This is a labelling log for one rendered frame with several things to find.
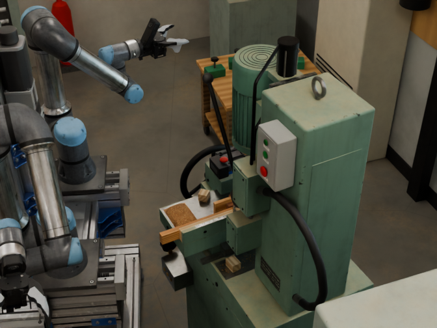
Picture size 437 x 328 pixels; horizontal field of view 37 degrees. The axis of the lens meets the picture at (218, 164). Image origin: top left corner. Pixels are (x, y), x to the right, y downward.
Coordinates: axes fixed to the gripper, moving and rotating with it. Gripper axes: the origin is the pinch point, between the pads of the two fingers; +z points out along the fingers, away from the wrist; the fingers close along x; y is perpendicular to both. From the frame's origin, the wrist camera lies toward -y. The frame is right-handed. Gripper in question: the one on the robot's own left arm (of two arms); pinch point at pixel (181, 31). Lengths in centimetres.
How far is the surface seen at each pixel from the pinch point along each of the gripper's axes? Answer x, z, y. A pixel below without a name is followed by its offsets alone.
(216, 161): 59, -17, 15
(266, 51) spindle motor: 70, -9, -37
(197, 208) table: 69, -30, 24
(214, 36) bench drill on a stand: -134, 102, 111
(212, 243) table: 84, -32, 26
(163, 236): 78, -48, 20
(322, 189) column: 114, -18, -23
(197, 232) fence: 82, -38, 19
